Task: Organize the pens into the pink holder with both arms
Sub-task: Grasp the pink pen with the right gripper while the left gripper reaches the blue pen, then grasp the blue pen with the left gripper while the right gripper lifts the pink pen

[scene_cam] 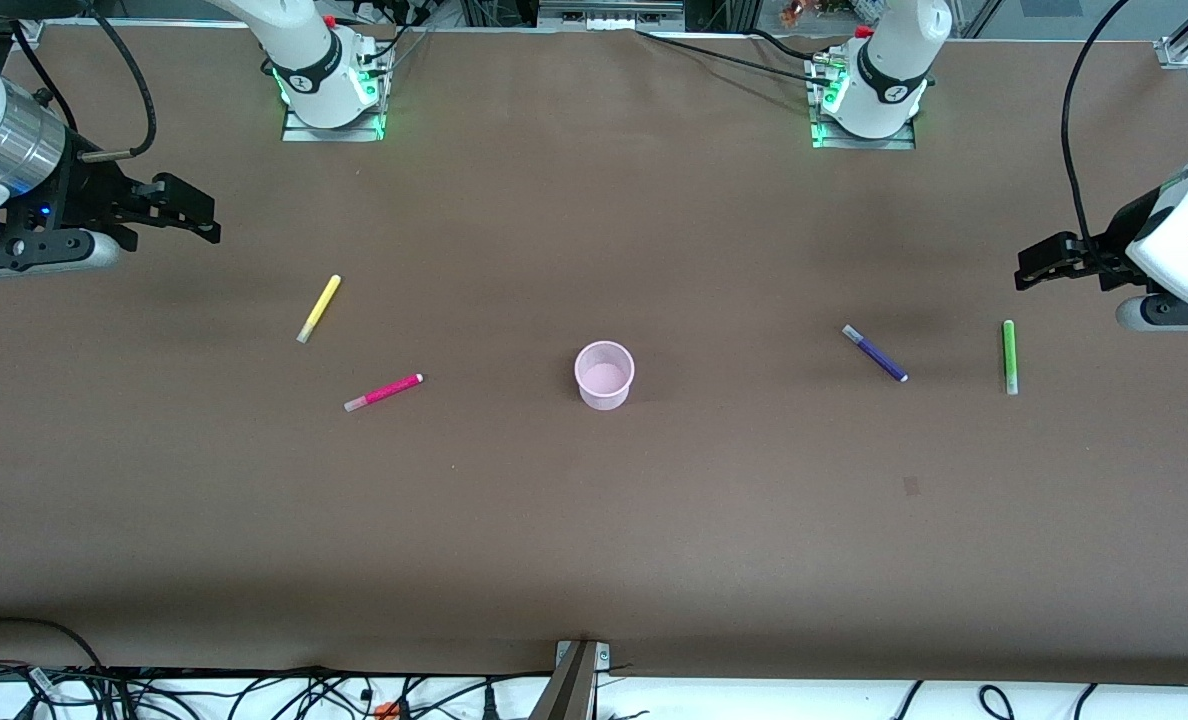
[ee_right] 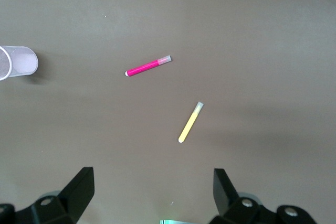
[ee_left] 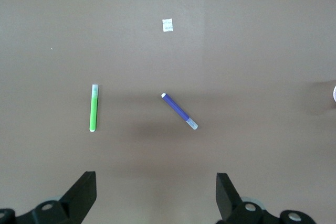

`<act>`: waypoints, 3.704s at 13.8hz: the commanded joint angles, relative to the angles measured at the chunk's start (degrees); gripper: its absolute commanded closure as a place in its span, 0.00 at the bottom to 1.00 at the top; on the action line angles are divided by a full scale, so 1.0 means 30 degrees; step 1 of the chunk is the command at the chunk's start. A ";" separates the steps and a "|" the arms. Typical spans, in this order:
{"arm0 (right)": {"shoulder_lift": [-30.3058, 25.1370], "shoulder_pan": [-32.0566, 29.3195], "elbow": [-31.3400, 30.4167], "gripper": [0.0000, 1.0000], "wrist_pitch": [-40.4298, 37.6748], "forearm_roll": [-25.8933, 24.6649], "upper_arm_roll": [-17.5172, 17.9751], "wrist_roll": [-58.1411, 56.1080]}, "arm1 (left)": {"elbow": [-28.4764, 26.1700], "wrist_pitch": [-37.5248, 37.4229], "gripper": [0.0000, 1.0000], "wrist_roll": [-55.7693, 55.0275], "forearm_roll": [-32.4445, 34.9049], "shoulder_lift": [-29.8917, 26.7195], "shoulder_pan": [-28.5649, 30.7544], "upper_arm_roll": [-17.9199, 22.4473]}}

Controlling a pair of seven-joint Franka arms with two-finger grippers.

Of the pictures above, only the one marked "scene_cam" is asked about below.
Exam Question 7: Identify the purple marker pen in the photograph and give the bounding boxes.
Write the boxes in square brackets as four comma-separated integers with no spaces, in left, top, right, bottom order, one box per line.
[842,324,909,384]

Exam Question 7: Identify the pink marker pen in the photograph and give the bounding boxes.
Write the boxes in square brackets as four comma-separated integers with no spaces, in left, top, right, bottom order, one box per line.
[343,373,425,413]

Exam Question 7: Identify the pink cup holder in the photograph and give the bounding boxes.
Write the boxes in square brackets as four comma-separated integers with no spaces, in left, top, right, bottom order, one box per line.
[574,340,636,412]

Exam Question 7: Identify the yellow marker pen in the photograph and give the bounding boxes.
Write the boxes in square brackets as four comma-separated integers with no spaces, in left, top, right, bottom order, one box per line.
[296,274,342,345]

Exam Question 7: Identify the grey equipment box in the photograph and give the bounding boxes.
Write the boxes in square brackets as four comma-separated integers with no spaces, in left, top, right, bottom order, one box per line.
[536,0,688,31]

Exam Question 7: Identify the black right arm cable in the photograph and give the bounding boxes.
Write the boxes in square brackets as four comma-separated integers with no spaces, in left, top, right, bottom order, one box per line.
[79,8,158,163]

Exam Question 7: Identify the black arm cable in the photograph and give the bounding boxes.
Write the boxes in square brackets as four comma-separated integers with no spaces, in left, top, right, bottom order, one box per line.
[1059,0,1137,273]
[79,8,158,163]

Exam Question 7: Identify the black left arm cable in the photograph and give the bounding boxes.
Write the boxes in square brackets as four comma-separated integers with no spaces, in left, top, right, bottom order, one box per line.
[1059,0,1137,273]

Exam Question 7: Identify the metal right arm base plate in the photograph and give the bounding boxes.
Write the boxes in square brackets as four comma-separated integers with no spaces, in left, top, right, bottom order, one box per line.
[281,40,388,143]

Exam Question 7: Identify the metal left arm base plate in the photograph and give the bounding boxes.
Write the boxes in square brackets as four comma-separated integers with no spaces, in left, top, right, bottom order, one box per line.
[809,55,918,151]

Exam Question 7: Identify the long black table cable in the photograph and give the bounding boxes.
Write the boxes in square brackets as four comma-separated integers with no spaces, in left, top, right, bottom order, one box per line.
[638,28,837,83]

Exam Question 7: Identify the black looped floor cable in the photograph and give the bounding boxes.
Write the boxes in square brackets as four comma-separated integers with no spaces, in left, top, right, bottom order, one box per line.
[0,617,107,673]

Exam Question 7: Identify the silver metal table bracket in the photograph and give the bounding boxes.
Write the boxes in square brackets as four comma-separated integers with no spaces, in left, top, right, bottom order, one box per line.
[555,640,612,672]

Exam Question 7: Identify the dark camera mount beam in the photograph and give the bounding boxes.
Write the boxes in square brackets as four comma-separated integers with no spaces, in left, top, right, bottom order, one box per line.
[529,643,600,720]

